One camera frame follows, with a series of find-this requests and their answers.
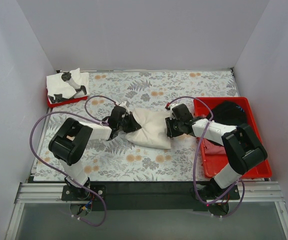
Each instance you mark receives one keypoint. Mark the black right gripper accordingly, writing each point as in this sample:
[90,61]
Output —
[170,128]

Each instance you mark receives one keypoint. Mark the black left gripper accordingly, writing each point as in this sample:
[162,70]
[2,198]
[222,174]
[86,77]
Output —
[130,122]

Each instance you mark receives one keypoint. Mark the cream white t-shirt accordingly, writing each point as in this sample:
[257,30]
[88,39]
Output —
[153,132]

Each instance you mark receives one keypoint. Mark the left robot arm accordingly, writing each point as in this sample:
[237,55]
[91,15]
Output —
[70,141]

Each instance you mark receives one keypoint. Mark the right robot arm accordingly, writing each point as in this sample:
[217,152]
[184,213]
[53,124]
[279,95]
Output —
[242,146]

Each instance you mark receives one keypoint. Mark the floral patterned table mat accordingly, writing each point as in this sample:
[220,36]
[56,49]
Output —
[119,159]

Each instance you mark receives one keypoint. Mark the pink garment in bin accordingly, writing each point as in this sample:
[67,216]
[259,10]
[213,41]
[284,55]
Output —
[213,149]

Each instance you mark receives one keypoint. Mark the black garment in bin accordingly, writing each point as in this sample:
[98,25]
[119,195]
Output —
[232,112]

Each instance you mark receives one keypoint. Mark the large red bin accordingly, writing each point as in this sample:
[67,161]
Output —
[212,164]

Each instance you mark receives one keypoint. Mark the folded white printed t-shirt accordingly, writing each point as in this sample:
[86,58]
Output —
[74,78]

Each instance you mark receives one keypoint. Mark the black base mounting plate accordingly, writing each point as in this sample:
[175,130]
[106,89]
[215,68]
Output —
[148,195]

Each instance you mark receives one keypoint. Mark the small red tray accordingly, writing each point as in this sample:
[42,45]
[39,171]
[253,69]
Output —
[65,95]

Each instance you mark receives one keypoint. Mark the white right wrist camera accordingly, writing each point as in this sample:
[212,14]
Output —
[172,106]

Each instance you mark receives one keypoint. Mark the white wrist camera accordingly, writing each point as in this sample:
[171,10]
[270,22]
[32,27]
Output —
[172,106]
[124,104]

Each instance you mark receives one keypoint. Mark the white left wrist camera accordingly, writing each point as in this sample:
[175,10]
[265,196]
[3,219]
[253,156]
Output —
[124,104]

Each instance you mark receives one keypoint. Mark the aluminium frame rail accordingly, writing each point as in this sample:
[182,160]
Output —
[40,214]

